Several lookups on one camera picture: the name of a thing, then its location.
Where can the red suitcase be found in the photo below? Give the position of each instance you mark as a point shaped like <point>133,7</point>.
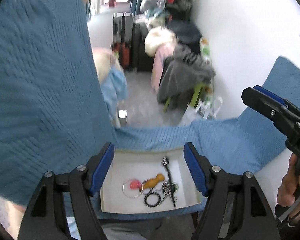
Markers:
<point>122,50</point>

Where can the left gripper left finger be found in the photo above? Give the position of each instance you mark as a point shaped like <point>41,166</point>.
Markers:
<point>45,216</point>

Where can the green plastic stool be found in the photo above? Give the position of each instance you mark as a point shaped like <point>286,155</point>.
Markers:
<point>195,97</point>

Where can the orange gourd pendant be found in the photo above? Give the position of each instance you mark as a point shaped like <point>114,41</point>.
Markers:
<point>151,183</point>

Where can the pink flower hair clip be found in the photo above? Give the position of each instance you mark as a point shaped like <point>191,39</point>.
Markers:
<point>136,185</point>

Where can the cream fluffy blanket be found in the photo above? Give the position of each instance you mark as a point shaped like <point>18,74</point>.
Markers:
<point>156,37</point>

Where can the white tote bag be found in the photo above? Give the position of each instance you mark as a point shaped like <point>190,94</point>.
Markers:
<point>205,110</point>

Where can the black rhinestone hair clip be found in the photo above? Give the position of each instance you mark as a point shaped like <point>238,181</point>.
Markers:
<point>165,163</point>

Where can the green jewelry box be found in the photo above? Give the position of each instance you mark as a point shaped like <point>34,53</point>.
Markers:
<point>116,196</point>

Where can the black suitcase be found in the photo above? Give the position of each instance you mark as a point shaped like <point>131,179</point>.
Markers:
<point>141,62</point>

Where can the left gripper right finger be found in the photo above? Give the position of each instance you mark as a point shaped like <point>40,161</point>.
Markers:
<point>215,184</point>

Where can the person's right hand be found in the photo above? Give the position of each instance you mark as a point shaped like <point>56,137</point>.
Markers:
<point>285,194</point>

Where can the grey fleece blanket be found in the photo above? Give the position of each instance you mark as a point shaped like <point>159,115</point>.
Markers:
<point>182,71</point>

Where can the beige bed quilt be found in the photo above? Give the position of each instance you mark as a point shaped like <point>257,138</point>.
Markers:
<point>104,60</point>

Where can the light blue blanket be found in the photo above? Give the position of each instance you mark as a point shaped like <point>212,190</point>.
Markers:
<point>114,89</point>

